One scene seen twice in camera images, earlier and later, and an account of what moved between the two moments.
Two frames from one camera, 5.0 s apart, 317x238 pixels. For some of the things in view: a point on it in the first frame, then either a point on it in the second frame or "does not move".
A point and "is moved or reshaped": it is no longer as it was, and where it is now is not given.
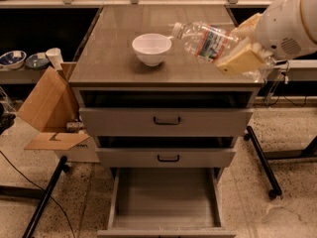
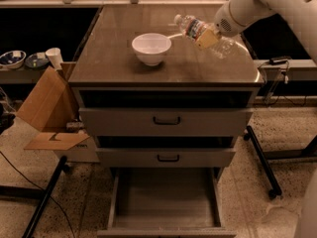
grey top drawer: x=170 y=113 does not move
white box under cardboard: x=83 y=152 does not move
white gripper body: x=283 y=27 to x=225 y=20
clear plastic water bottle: x=211 y=42 is moved or reshaped
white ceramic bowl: x=152 y=48 does not move
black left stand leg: x=40 y=211 does not move
